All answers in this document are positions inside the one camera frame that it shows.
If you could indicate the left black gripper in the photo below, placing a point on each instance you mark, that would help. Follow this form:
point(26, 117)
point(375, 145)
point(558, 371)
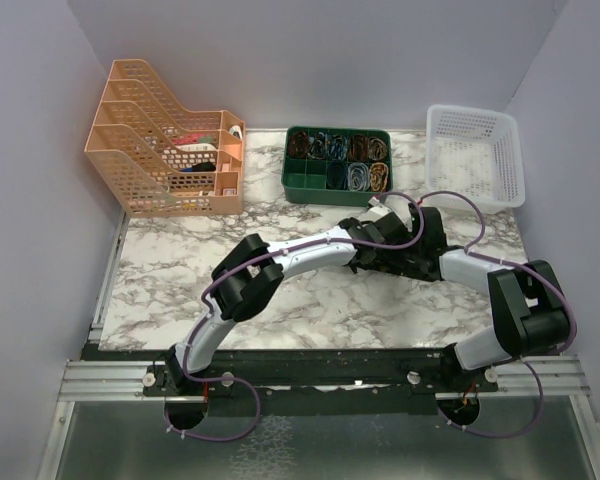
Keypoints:
point(358, 266)

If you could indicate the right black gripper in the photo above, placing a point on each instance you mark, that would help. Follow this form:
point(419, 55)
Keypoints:
point(405, 261)

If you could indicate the black floral necktie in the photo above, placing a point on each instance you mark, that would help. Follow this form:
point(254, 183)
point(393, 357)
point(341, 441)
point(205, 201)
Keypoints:
point(380, 262)

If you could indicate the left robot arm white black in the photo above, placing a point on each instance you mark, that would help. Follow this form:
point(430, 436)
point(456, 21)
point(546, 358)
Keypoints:
point(244, 283)

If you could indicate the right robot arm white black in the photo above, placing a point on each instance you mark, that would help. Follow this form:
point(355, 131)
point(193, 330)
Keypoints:
point(528, 311)

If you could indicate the green compartment tray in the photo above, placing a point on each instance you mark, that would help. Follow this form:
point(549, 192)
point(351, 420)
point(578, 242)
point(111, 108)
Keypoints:
point(336, 166)

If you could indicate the white plastic basket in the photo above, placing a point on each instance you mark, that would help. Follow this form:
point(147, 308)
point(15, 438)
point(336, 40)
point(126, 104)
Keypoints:
point(476, 153)

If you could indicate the orange plastic file organizer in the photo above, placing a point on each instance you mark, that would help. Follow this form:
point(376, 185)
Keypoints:
point(157, 157)

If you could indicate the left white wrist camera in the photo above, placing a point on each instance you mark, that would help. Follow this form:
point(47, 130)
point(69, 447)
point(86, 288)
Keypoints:
point(377, 210)

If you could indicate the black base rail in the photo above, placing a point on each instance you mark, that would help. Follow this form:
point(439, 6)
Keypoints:
point(314, 382)

